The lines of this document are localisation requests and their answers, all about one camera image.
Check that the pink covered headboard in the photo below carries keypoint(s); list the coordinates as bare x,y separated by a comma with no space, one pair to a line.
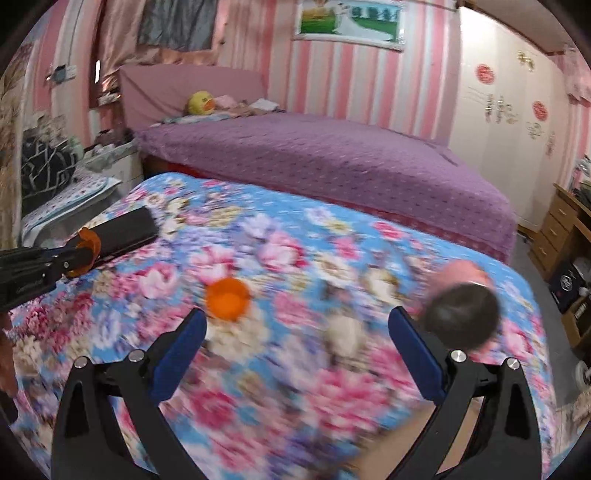
184,83

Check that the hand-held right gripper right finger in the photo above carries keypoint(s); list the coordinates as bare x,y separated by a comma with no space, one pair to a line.
415,353

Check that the white wardrobe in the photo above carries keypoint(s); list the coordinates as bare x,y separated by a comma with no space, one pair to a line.
498,138

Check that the framed wedding photo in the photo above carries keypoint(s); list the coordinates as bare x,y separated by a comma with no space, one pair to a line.
351,23

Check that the person's left hand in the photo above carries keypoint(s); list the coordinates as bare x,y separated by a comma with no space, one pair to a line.
5,360

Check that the beige floral curtain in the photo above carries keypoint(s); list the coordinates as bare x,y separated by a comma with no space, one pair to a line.
11,138

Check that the black white patterned bag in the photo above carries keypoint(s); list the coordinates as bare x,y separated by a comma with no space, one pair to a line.
48,170

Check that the pink satin curtain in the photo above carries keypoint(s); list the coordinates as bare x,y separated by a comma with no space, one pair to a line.
115,37

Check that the pink floral short curtain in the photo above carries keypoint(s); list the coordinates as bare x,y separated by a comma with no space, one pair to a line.
579,78

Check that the grey curtain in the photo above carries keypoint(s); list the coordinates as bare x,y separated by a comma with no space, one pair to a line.
178,23

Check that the wooden desk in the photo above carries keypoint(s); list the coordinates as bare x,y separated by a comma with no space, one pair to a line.
558,230

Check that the yellow duck plush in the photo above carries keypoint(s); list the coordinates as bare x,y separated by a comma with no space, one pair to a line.
199,104

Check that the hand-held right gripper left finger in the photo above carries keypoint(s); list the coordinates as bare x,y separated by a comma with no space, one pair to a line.
180,350

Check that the bedside table with dotted cloth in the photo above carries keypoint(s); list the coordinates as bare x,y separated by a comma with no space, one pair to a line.
83,194

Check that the black shopping bag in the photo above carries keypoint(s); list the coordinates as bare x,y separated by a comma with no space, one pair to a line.
568,286

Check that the pink plush toy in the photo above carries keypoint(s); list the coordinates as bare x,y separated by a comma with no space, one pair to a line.
225,100

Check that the pink cup with steel lining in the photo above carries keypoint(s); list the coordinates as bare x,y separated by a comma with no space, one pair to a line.
461,314

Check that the white cloth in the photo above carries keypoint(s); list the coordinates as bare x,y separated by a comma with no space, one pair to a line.
264,104

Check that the bed with purple dotted cover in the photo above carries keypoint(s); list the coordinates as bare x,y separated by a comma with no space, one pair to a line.
323,161

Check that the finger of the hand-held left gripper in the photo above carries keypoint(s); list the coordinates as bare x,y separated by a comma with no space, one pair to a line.
51,253
74,267

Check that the black smartphone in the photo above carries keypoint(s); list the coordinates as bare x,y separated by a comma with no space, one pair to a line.
124,230

